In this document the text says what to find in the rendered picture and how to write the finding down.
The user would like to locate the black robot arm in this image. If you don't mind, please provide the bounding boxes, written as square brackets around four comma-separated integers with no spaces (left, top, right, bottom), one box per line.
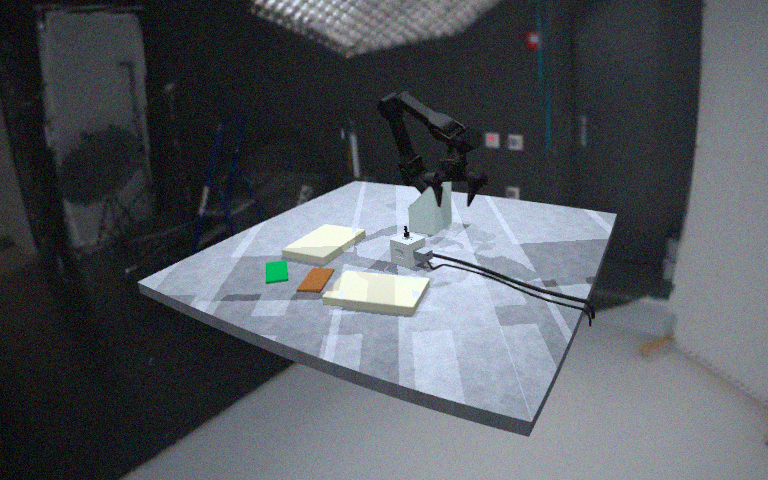
[377,91,483,194]

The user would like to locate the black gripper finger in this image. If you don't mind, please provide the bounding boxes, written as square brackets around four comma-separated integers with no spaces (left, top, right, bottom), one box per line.
[427,182,443,207]
[467,180,483,207]

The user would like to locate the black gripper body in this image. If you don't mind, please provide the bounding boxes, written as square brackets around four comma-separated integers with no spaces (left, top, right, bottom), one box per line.
[423,153,488,186]

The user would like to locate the orange rectangular block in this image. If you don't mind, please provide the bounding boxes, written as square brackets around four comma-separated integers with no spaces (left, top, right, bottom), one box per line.
[297,268,334,293]

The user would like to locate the green rectangular block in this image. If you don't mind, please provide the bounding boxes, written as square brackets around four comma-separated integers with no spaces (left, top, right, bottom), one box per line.
[266,261,288,284]

